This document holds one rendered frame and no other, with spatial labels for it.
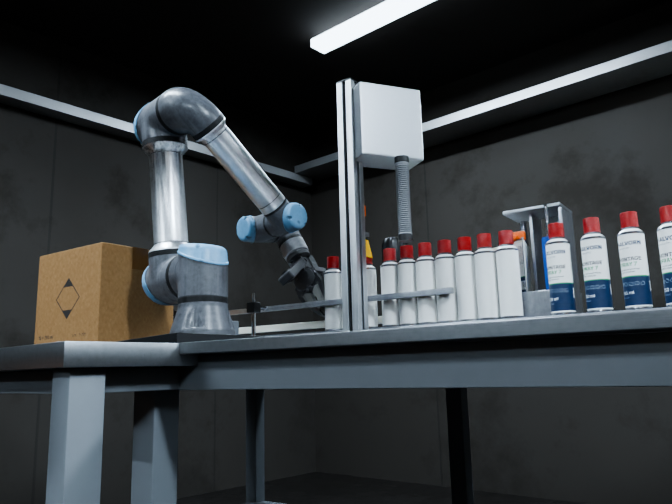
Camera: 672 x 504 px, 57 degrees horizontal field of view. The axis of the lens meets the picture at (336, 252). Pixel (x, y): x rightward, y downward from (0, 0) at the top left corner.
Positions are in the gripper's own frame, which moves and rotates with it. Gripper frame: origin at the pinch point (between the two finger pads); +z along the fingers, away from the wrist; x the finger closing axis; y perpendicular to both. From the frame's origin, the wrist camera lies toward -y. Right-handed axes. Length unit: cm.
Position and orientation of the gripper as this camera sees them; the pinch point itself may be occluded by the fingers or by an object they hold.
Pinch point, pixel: (322, 312)
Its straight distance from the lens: 172.4
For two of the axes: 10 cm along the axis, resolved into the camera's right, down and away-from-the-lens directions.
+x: -7.0, 6.0, 3.9
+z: 4.3, 7.9, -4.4
